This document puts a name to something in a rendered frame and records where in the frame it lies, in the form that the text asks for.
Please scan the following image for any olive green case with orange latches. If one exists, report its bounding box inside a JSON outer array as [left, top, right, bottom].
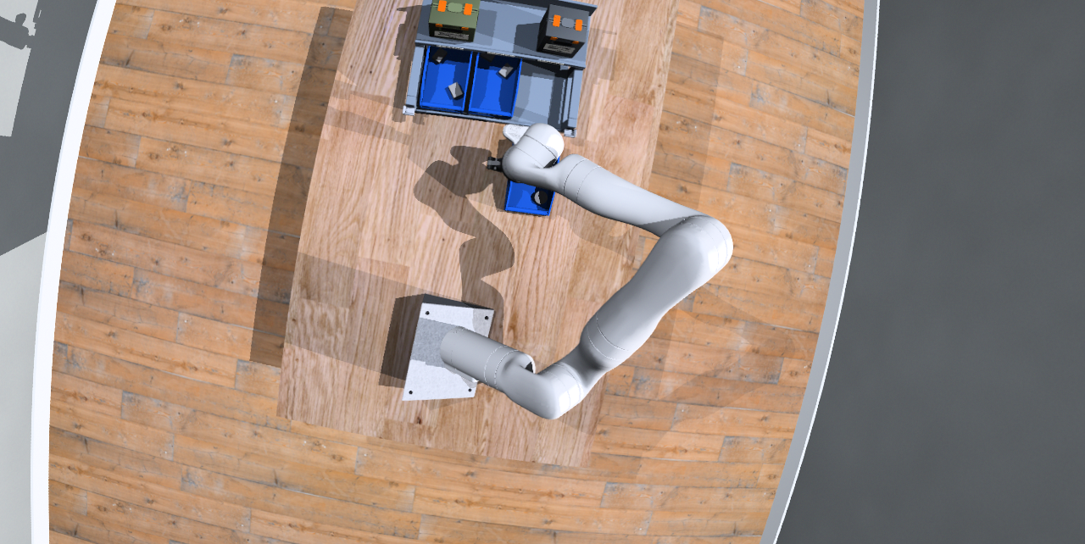
[[427, 0, 481, 42]]

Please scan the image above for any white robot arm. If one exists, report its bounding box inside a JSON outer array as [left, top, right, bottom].
[[441, 123, 733, 419]]

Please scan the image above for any grey metal shelf rack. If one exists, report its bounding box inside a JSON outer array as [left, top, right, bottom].
[[403, 0, 598, 137]]

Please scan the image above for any black case with orange grip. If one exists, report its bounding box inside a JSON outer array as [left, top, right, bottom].
[[537, 4, 589, 58]]

